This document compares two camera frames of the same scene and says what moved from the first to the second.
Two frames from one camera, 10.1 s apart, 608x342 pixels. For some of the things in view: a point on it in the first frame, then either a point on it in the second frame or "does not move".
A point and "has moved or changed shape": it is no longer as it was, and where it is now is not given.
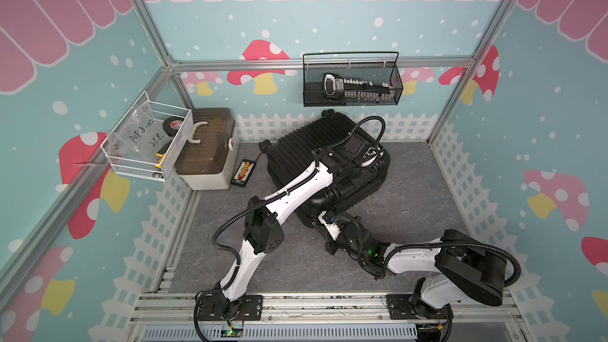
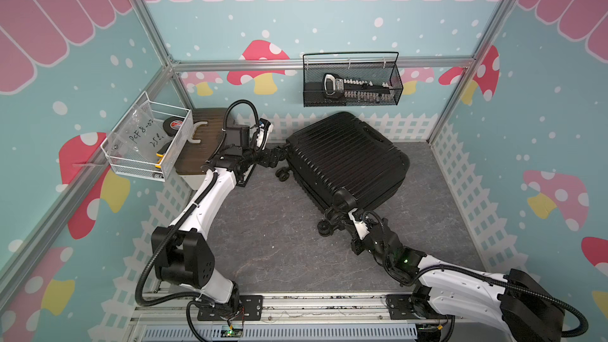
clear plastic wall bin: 145,141 does not move
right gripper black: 329,247 -> 355,247
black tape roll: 171,124 does not move
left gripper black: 365,175 -> 274,157
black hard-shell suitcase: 296,150 has moved or changed shape
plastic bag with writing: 142,135 does not move
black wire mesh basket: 351,78 does not move
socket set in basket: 335,86 does not move
